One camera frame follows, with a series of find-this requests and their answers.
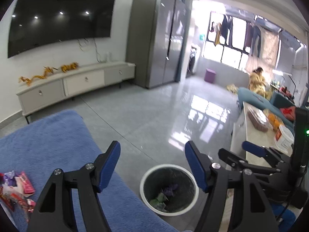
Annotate beige hanging blanket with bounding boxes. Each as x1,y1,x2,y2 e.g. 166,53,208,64
246,27,278,73

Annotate bag of oranges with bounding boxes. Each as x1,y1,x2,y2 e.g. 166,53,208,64
264,109,284,131

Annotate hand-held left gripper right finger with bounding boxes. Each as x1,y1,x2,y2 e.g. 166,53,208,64
185,140,278,232

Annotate white coffee table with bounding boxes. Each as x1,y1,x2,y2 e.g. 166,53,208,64
229,101,295,168

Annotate red yellow print snack wrapper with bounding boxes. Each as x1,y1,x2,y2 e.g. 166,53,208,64
0,188,33,213

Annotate white trash bin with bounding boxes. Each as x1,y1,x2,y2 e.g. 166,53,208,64
139,164,199,217

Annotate grey refrigerator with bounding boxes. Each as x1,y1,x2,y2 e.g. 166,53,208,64
126,0,190,89

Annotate short gold dragon figurine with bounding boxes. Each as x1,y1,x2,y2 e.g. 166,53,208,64
60,62,81,73

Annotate white television cabinet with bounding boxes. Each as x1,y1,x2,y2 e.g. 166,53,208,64
16,60,136,124

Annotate pink red snack wrapper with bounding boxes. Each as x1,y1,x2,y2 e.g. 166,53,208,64
14,171,36,198

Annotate purple stool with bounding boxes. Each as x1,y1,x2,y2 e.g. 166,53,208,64
204,69,216,83

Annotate white orange paper box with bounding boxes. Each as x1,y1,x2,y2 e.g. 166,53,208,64
275,125,295,154

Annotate teal sofa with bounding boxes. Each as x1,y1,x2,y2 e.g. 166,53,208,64
237,86,298,129

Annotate yellow hanging garment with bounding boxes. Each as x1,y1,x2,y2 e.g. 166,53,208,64
213,28,222,47

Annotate blue blanket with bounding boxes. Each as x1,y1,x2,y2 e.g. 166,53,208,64
0,109,179,232

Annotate crumpled grey-green wrapper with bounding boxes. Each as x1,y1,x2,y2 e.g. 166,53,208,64
149,193,167,210

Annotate washing machine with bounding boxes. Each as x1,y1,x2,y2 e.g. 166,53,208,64
186,45,201,78

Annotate purple snack wrapper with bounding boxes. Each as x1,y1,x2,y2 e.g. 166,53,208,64
0,170,18,186
162,183,179,197

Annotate person's right hand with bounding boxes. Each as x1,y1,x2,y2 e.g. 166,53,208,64
271,201,297,230

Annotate yellow heap of cloth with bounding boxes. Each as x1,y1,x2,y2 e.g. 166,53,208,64
226,83,242,95

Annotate black wall television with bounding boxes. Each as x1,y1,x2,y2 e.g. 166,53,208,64
7,0,117,59

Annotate dark hanging garment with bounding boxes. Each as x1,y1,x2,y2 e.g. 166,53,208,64
220,14,234,46

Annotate long gold dragon figurine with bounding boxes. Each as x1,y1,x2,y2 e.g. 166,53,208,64
19,66,59,86

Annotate television cables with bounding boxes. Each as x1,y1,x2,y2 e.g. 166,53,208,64
77,37,103,63

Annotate window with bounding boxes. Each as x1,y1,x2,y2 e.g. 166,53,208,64
203,10,280,71

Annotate red cushion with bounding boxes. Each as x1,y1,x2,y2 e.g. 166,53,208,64
279,106,297,122

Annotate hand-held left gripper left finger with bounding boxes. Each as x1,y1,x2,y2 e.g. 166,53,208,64
26,140,121,232

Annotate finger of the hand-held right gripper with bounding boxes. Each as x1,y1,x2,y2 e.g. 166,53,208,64
242,141,292,172
218,148,283,177

